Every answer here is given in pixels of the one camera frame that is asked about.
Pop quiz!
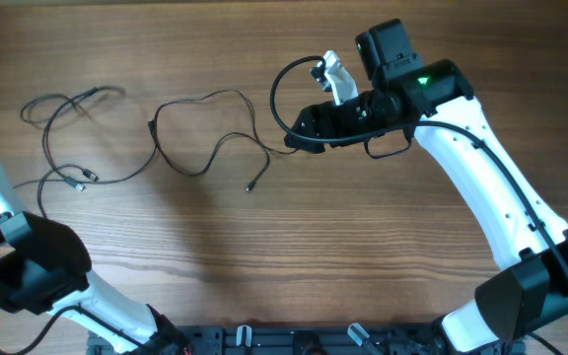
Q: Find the black USB cable thin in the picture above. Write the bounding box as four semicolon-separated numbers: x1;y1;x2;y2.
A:
146;88;299;193

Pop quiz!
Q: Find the black USB cable thick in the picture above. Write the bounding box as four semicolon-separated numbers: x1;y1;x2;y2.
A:
15;85;158;218

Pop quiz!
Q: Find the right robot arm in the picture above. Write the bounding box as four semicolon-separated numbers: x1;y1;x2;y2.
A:
284;19;568;354

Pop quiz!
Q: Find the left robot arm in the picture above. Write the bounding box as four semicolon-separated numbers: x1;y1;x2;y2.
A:
0;162;192;354

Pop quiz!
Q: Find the right camera black cable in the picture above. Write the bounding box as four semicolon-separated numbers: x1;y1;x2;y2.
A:
268;54;568;355

